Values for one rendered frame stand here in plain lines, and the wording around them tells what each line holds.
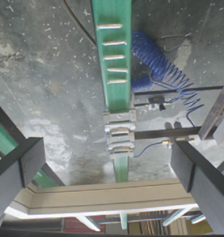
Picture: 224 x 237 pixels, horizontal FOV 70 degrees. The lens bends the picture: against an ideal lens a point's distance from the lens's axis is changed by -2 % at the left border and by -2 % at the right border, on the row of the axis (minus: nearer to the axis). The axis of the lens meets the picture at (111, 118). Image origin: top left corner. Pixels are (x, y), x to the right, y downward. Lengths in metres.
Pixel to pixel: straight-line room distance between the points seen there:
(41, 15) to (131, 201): 1.02
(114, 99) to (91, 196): 0.36
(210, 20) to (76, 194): 1.17
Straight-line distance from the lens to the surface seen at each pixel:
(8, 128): 0.35
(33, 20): 1.15
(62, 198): 0.55
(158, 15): 1.13
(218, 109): 0.75
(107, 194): 0.53
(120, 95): 0.23
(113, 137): 0.28
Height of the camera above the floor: 1.03
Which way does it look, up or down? 40 degrees down
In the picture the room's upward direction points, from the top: 176 degrees clockwise
